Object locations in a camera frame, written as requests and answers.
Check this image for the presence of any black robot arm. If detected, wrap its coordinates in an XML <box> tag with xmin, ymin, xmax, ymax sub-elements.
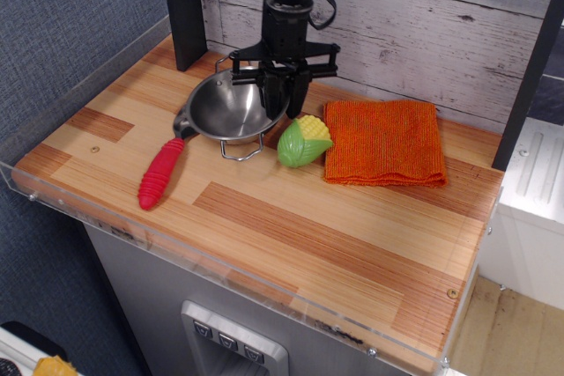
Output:
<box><xmin>229</xmin><ymin>0</ymin><xmax>340</xmax><ymax>119</ymax></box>

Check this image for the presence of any stainless steel pot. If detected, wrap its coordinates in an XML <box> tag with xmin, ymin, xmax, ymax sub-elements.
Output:
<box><xmin>173</xmin><ymin>58</ymin><xmax>290</xmax><ymax>161</ymax></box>

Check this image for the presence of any red handled metal spoon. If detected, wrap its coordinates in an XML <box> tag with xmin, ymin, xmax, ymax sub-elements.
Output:
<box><xmin>137</xmin><ymin>107</ymin><xmax>197</xmax><ymax>210</ymax></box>

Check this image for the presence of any toy corn cob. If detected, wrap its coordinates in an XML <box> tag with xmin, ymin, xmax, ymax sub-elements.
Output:
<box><xmin>277</xmin><ymin>115</ymin><xmax>333</xmax><ymax>168</ymax></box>

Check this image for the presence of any left dark vertical post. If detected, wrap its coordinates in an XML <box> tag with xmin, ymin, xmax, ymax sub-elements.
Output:
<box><xmin>167</xmin><ymin>0</ymin><xmax>208</xmax><ymax>71</ymax></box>

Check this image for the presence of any yellow black object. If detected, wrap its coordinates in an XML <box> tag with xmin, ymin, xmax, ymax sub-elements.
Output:
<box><xmin>0</xmin><ymin>356</ymin><xmax>78</xmax><ymax>376</ymax></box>

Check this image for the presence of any right dark vertical post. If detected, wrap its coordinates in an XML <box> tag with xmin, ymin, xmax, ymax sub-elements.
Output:
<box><xmin>492</xmin><ymin>0</ymin><xmax>563</xmax><ymax>171</ymax></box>

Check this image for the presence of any dark vertical post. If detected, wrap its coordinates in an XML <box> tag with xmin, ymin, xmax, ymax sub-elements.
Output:
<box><xmin>167</xmin><ymin>0</ymin><xmax>208</xmax><ymax>71</ymax></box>
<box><xmin>492</xmin><ymin>0</ymin><xmax>563</xmax><ymax>171</ymax></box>

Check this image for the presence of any orange folded cloth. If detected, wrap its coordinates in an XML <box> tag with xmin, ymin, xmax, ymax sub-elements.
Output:
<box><xmin>323</xmin><ymin>100</ymin><xmax>448</xmax><ymax>188</ymax></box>

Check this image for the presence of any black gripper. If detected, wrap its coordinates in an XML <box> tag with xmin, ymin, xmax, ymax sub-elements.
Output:
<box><xmin>229</xmin><ymin>0</ymin><xmax>340</xmax><ymax>120</ymax></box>

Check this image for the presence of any silver dispenser panel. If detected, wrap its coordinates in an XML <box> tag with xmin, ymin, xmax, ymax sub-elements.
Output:
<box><xmin>181</xmin><ymin>300</ymin><xmax>290</xmax><ymax>375</ymax></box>

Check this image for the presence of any white toy sink unit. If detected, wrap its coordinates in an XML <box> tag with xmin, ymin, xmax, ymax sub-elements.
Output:
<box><xmin>478</xmin><ymin>118</ymin><xmax>563</xmax><ymax>309</ymax></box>

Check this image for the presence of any grey toy fridge cabinet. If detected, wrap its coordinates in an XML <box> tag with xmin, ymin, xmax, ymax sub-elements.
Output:
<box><xmin>86</xmin><ymin>226</ymin><xmax>402</xmax><ymax>375</ymax></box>

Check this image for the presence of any clear acrylic guard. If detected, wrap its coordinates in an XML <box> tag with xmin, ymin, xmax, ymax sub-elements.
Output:
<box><xmin>1</xmin><ymin>13</ymin><xmax>508</xmax><ymax>372</ymax></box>

